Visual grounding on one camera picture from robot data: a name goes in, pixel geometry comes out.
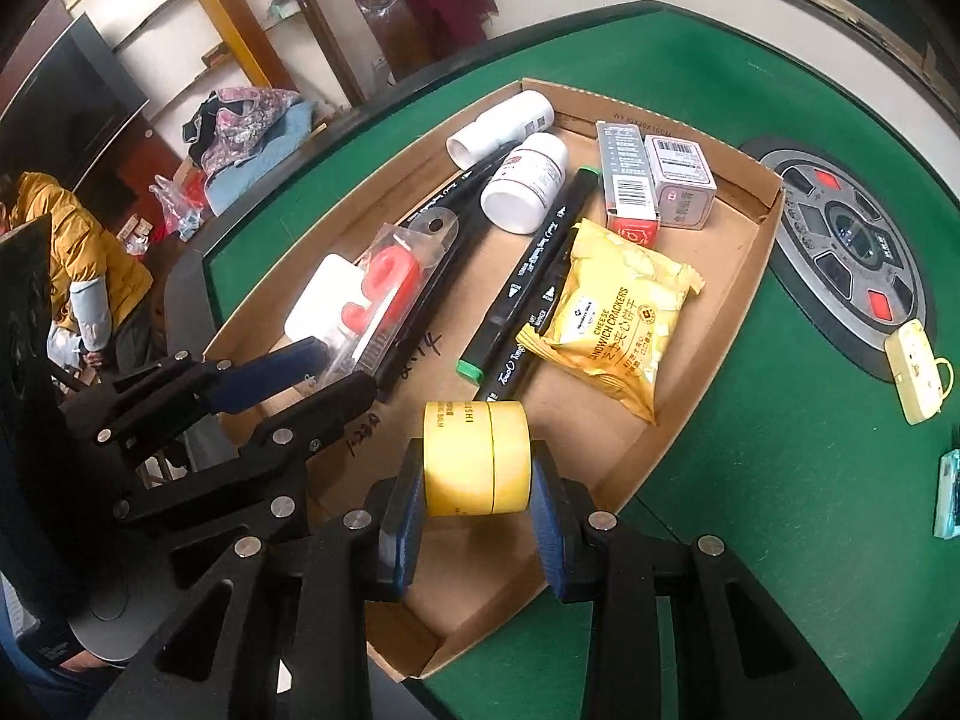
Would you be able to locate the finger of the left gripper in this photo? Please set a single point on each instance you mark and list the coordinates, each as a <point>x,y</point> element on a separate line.
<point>319,420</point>
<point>238,388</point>

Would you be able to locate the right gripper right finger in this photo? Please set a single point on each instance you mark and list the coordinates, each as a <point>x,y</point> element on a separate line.
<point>673,626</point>

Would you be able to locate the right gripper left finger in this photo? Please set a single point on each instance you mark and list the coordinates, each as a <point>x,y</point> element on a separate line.
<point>282,634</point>

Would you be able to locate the yellow tape roll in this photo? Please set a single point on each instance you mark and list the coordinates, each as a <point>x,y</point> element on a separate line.
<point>477,458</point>

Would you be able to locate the black marker green caps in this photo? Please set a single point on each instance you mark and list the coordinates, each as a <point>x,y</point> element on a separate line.
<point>499,323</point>

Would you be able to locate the red hooks plastic package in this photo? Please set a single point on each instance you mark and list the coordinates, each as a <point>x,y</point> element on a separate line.
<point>396,267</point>

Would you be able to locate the teal tissue packet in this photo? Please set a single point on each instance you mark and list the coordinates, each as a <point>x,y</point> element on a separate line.
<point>946,516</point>

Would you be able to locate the black marker blue cap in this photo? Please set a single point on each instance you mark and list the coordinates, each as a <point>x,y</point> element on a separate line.
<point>456,195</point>

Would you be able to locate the white pill bottle red label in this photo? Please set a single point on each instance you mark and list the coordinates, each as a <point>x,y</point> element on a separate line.
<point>528,181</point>

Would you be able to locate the yellow cartoon toy pouch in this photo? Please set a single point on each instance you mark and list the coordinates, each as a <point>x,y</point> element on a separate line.
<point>922,381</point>

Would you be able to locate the yellow cheese cracker packet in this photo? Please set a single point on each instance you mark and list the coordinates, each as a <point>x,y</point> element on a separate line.
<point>615,316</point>

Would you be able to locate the plain white bottle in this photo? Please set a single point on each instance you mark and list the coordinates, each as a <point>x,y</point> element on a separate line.
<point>513,120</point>

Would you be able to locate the long silver barcode box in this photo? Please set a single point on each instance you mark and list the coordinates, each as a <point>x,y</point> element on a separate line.
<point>631,209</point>

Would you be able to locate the white pink medicine box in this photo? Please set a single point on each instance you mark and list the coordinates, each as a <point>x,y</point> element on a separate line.
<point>684,183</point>

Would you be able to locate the white charger plug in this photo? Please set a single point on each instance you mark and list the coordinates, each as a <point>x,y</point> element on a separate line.
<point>317,312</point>

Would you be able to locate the person in yellow jacket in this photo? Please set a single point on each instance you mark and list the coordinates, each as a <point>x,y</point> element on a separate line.
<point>100,294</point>

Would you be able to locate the pile of clothes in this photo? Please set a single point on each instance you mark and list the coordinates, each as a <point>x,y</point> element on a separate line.
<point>240,133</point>

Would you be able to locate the wooden chair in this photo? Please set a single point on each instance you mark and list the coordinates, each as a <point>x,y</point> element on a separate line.
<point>371,44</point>

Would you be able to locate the round tire pattern mat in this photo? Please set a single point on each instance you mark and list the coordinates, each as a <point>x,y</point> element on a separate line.
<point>840,254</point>

